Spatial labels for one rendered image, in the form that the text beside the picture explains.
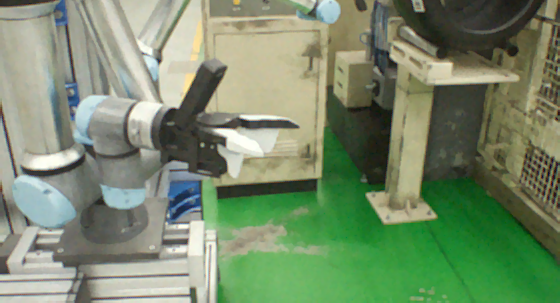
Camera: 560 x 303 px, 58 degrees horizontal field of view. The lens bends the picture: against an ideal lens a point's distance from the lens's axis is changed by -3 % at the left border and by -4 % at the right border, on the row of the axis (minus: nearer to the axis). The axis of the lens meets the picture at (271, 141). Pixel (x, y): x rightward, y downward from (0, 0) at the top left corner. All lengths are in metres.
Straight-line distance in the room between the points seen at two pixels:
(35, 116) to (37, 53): 0.11
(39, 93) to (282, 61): 1.59
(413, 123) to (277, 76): 0.65
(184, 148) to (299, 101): 1.68
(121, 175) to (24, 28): 0.28
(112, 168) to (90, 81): 0.42
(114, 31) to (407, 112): 1.61
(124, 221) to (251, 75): 1.37
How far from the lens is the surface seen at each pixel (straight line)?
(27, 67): 0.91
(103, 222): 1.13
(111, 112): 0.84
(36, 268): 1.24
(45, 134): 0.95
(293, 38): 2.35
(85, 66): 1.25
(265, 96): 2.41
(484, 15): 2.21
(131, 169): 0.88
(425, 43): 1.95
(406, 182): 2.49
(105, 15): 0.96
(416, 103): 2.33
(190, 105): 0.77
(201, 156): 0.77
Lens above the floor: 1.37
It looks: 25 degrees down
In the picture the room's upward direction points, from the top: straight up
